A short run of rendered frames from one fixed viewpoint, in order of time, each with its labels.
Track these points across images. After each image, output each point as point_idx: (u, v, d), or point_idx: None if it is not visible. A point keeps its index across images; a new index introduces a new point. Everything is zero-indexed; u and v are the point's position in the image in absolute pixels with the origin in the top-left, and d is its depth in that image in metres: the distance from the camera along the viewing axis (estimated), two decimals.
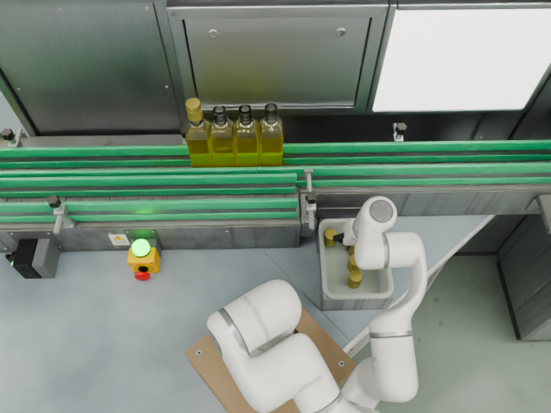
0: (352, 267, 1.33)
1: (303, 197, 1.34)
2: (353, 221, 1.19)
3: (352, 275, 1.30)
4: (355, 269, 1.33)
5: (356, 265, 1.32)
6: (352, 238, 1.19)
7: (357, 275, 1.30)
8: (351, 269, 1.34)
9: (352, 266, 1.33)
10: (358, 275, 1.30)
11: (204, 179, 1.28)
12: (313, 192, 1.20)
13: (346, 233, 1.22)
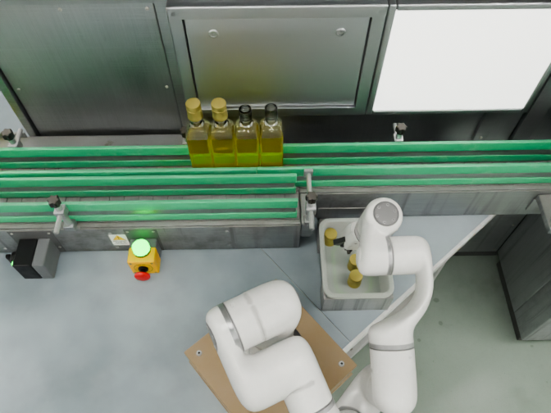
0: (352, 267, 1.33)
1: (303, 197, 1.34)
2: (355, 224, 1.12)
3: (352, 275, 1.30)
4: (355, 269, 1.34)
5: (356, 265, 1.32)
6: (355, 242, 1.12)
7: (357, 275, 1.30)
8: (351, 269, 1.34)
9: (352, 266, 1.33)
10: (358, 275, 1.30)
11: (204, 179, 1.28)
12: (313, 192, 1.20)
13: (348, 238, 1.14)
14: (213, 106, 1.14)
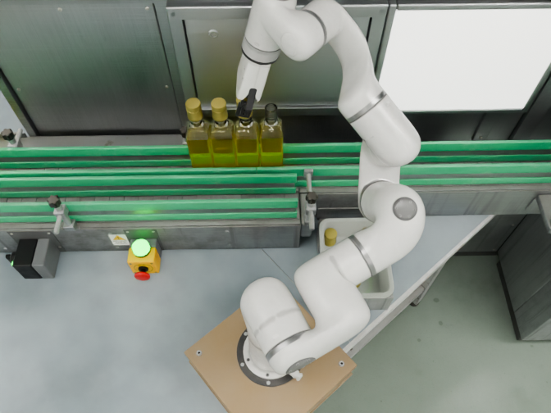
0: None
1: (303, 197, 1.34)
2: (253, 59, 0.98)
3: None
4: None
5: None
6: (269, 70, 1.00)
7: None
8: (250, 112, 1.14)
9: None
10: None
11: (204, 179, 1.28)
12: (313, 192, 1.20)
13: (259, 79, 1.00)
14: (213, 106, 1.14)
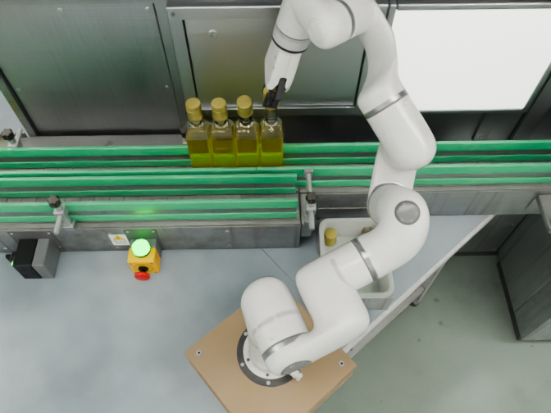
0: (251, 108, 1.14)
1: (303, 197, 1.34)
2: (284, 47, 0.98)
3: None
4: (252, 106, 1.15)
5: (252, 102, 1.13)
6: (299, 58, 1.00)
7: (271, 89, 1.12)
8: (251, 112, 1.15)
9: (251, 107, 1.14)
10: None
11: (204, 179, 1.28)
12: (313, 192, 1.20)
13: (289, 69, 1.00)
14: (213, 106, 1.14)
